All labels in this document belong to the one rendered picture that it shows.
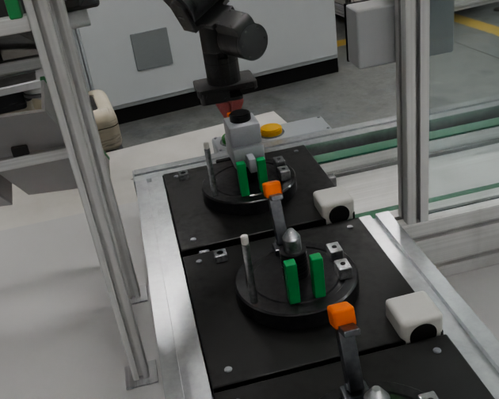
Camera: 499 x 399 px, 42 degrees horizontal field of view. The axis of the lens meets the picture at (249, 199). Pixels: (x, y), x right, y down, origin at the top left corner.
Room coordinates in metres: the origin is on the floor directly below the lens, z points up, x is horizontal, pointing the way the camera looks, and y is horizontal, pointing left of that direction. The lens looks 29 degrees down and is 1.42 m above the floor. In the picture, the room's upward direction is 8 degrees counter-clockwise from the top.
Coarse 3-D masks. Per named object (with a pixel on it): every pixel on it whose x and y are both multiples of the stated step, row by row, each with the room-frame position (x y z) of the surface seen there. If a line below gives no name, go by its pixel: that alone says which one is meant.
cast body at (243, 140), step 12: (228, 120) 0.85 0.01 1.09; (240, 120) 0.83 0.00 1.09; (252, 120) 0.84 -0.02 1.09; (228, 132) 0.83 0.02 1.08; (240, 132) 0.82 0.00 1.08; (252, 132) 0.83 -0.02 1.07; (228, 144) 0.85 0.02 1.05; (240, 144) 0.82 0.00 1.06; (252, 144) 0.83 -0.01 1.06; (240, 156) 0.82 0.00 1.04; (252, 156) 0.81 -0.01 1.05; (264, 156) 0.82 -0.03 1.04; (252, 168) 0.80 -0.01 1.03
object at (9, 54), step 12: (0, 0) 0.67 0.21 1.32; (0, 12) 0.66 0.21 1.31; (24, 12) 0.73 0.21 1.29; (0, 36) 0.69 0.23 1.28; (12, 36) 0.70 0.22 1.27; (24, 36) 0.71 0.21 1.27; (0, 48) 0.74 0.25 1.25; (12, 48) 0.75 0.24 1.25; (24, 48) 0.76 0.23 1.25; (36, 48) 0.77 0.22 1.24
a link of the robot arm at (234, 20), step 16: (224, 0) 1.06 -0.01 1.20; (176, 16) 1.05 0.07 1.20; (208, 16) 1.04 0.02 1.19; (224, 16) 1.02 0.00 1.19; (240, 16) 1.00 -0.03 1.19; (224, 32) 1.00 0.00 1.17; (240, 32) 0.98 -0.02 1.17; (256, 32) 0.99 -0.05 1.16; (224, 48) 1.01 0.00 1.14; (240, 48) 0.97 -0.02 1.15; (256, 48) 0.99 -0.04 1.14
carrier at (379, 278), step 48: (288, 240) 0.59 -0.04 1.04; (336, 240) 0.69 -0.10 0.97; (192, 288) 0.63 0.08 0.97; (240, 288) 0.59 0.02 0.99; (288, 288) 0.55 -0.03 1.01; (336, 288) 0.56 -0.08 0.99; (384, 288) 0.58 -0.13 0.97; (240, 336) 0.53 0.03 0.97; (288, 336) 0.52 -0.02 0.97; (336, 336) 0.51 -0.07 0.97; (384, 336) 0.50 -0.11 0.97; (432, 336) 0.49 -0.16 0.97; (240, 384) 0.47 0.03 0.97
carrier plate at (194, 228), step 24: (192, 168) 0.96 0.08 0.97; (216, 168) 0.94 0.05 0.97; (312, 168) 0.89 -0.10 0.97; (168, 192) 0.88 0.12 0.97; (192, 192) 0.87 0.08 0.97; (312, 192) 0.82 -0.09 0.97; (192, 216) 0.80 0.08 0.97; (216, 216) 0.79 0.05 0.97; (240, 216) 0.78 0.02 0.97; (264, 216) 0.77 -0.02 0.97; (288, 216) 0.76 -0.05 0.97; (312, 216) 0.75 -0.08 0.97; (192, 240) 0.73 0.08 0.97; (216, 240) 0.73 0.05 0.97; (240, 240) 0.73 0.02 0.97
